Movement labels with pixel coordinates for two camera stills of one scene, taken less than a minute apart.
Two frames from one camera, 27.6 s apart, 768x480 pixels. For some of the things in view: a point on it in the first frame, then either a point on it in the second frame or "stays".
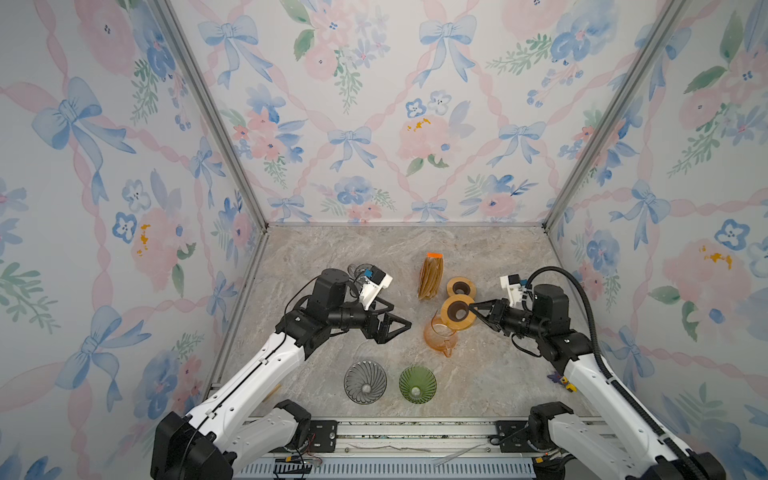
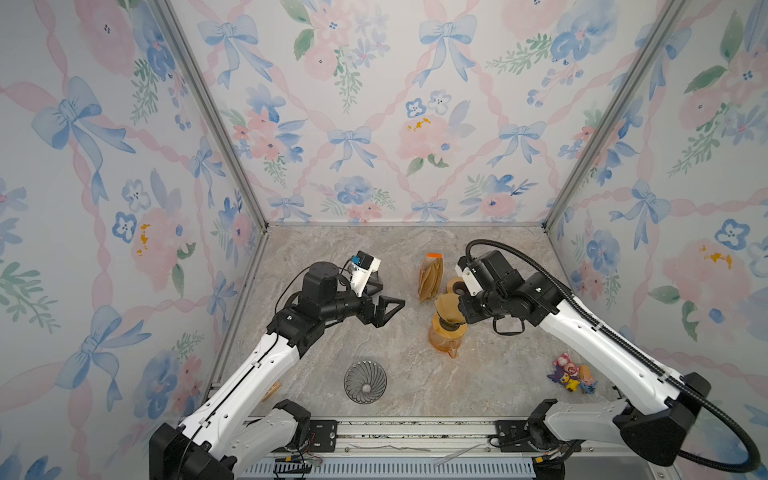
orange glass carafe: (439, 337) stays
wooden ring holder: (456, 314) → (439, 329)
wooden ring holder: (460, 285) stays
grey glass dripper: (365, 382) stays
